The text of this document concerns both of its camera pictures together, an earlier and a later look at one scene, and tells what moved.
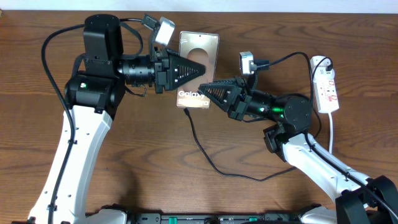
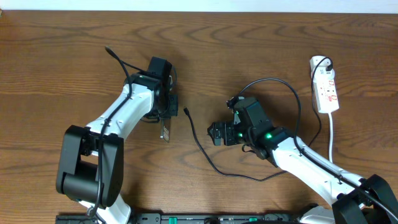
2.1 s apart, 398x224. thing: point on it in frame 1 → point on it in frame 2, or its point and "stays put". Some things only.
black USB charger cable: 329,68 stays put
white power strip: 323,77 stays put
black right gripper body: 240,105 → 233,134
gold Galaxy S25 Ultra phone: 203,49 → 166,133
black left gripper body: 161,69 → 170,107
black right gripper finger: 219,92 → 211,132
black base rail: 221,218 stays put
